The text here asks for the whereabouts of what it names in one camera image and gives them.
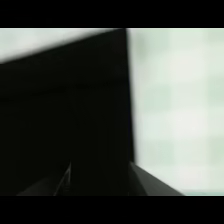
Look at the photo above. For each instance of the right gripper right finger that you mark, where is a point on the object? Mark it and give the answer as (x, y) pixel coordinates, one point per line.
(151, 185)

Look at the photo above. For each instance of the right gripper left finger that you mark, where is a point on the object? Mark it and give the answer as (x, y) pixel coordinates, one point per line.
(58, 185)

